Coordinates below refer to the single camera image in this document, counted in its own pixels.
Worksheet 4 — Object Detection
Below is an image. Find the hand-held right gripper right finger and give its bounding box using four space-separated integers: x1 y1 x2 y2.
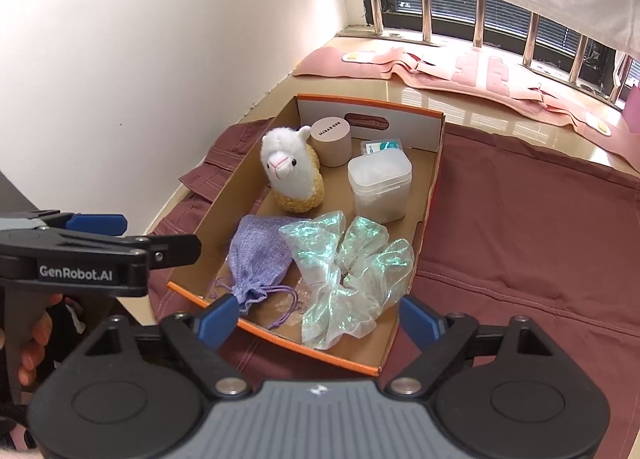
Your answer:
385 295 556 400

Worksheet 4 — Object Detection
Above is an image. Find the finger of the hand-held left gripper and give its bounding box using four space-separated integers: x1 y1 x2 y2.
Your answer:
35 212 128 236
122 233 202 271

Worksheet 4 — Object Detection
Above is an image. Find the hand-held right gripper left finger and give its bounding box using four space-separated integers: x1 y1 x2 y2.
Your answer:
85 294 253 400

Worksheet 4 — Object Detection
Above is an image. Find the purple drawstring pouch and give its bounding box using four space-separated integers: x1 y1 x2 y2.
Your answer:
209 215 301 330

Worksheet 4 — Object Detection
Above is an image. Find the orange cardboard box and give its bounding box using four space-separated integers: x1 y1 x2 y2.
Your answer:
167 94 446 376

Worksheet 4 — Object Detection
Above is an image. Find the iridescent green organza bag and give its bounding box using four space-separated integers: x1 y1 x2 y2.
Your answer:
278 210 416 351

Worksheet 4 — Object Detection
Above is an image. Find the translucent cotton swab container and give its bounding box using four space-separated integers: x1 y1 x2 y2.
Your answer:
347 149 413 222

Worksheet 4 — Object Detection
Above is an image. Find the white yellow alpaca plush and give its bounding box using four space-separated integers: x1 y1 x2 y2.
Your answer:
261 125 325 214

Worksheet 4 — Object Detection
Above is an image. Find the clear floss pick box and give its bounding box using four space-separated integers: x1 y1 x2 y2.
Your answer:
361 138 405 157

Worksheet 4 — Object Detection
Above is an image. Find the white cylinder jar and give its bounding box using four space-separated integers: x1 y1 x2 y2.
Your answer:
310 116 353 167

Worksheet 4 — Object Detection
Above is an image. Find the person's left hand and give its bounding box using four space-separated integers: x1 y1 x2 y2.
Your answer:
17 291 63 387

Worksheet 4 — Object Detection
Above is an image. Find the maroon cloth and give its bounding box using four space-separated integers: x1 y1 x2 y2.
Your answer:
150 119 640 459

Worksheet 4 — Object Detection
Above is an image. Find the pink waist belt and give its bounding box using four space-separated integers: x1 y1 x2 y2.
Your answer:
292 45 633 165

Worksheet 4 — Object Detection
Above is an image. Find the metal window grille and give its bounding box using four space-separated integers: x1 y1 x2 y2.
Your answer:
340 0 633 105

